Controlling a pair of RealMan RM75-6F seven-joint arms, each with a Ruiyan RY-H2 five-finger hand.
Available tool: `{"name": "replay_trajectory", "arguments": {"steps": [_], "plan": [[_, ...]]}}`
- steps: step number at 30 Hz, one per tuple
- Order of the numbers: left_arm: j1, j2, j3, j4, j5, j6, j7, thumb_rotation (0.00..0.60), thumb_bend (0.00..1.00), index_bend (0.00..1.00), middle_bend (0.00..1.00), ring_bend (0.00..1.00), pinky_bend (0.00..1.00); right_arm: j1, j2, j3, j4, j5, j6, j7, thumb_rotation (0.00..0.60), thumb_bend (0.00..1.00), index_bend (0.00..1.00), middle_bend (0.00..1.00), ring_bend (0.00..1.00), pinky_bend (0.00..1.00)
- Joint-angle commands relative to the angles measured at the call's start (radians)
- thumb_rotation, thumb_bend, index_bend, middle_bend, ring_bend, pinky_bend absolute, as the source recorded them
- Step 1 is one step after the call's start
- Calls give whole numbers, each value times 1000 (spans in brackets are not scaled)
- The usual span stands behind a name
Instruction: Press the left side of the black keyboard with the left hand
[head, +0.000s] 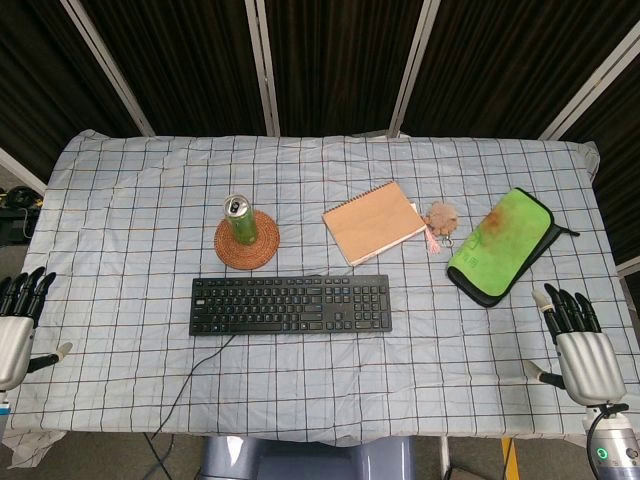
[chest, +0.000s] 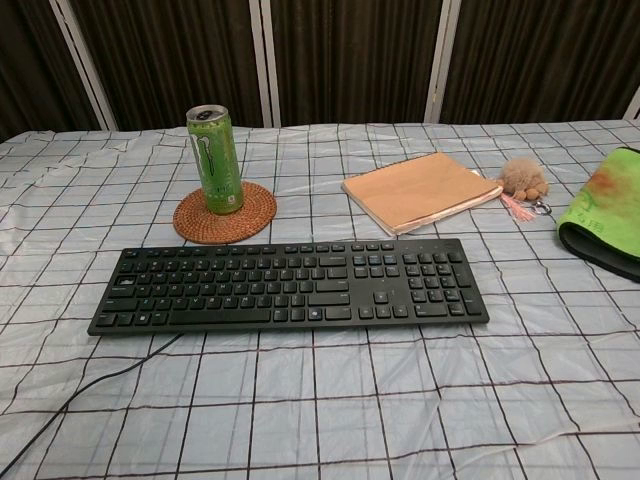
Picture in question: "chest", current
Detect thin black cable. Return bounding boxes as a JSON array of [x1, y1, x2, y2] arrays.
[[0, 333, 180, 480]]

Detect green folded towel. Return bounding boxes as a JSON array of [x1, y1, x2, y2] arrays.
[[556, 146, 640, 282]]

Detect round woven rattan coaster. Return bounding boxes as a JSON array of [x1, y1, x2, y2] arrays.
[[172, 180, 278, 246]]

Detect green energy drink can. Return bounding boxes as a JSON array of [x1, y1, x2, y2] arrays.
[[185, 104, 245, 217]]

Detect checked plastic tablecloth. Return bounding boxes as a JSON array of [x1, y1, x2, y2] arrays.
[[0, 118, 640, 480]]

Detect tan paper notebook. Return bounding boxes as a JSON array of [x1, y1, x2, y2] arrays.
[[341, 151, 504, 238]]

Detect dark folding screen panels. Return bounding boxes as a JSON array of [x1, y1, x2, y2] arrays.
[[0, 0, 640, 144]]

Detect fluffy beige plush keychain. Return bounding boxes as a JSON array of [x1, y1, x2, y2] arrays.
[[496, 158, 555, 224]]

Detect black computer keyboard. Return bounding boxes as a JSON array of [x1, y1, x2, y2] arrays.
[[86, 237, 492, 338]]

